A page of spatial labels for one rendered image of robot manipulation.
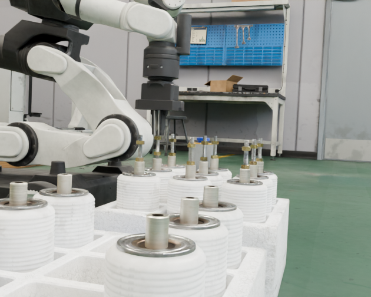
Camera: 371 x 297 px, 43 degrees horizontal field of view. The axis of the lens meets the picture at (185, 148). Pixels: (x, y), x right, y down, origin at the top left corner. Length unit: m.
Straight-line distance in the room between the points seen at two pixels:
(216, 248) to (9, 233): 0.26
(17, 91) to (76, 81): 2.28
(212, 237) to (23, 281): 0.22
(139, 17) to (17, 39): 0.58
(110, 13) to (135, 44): 5.61
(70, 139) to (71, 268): 0.86
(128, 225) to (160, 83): 0.35
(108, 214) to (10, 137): 0.64
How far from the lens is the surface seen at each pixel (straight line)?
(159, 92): 1.13
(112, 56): 6.92
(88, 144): 1.40
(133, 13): 1.14
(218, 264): 0.55
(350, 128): 6.07
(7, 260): 0.63
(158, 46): 1.12
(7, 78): 3.68
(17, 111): 3.73
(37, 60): 1.52
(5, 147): 1.57
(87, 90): 1.46
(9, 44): 1.62
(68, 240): 0.73
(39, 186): 1.27
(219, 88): 5.79
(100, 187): 1.43
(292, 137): 6.11
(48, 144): 1.53
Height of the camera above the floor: 0.37
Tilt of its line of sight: 3 degrees down
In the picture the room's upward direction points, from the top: 3 degrees clockwise
